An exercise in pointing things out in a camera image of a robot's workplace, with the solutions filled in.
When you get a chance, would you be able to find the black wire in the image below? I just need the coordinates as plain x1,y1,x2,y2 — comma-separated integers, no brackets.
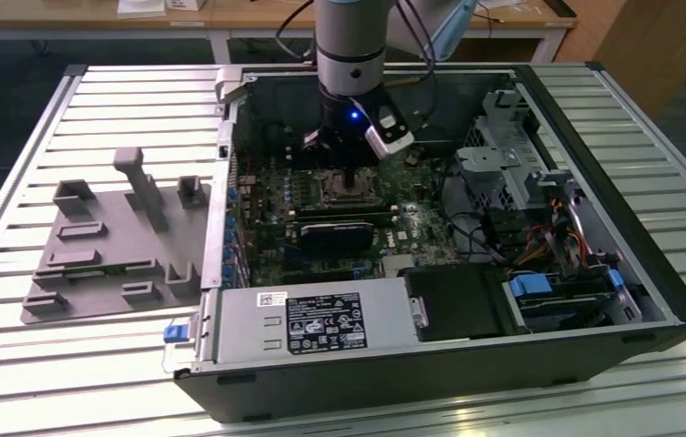
448,211,508,265

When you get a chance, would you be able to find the wooden cabinet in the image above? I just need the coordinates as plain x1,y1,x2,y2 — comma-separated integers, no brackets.
554,0,686,120

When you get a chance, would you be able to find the black PC case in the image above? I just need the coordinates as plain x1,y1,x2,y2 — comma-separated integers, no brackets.
172,62,686,423

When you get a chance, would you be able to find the blue power supply latch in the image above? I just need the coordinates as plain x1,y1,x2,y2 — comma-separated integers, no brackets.
161,321,189,345

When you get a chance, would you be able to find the wooden desk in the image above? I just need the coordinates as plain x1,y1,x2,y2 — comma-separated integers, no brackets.
0,0,579,66

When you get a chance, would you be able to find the black RAM stick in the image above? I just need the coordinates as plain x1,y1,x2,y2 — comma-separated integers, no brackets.
296,210,396,224
300,204,393,215

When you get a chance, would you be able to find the grey parts rack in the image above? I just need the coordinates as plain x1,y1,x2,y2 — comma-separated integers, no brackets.
20,147,213,325

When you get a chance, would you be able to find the coloured wire bundle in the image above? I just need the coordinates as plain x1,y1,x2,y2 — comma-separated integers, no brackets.
515,195,594,274

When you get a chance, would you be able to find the black fan shroud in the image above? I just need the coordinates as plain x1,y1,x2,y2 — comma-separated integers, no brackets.
399,263,523,342

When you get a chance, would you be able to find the silver power supply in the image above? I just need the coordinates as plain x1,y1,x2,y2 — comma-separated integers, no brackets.
193,284,425,371

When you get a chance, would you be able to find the metal drive cage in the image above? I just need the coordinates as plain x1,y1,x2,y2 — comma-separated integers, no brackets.
453,88,580,211

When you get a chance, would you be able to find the silver chipset heatsink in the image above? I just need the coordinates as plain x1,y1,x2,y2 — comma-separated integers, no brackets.
381,254,416,277

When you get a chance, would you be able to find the green RAM stick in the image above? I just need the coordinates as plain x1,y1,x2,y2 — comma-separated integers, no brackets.
61,265,131,278

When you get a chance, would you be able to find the blue disk carrier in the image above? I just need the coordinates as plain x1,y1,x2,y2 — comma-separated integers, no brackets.
508,269,616,304

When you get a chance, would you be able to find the green motherboard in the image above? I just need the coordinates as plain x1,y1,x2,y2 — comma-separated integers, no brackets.
229,144,460,289

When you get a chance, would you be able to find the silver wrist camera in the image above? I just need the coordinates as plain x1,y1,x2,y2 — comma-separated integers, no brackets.
364,103,416,161

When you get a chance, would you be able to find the black graphics card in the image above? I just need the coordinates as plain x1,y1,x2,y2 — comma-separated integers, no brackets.
296,220,377,256

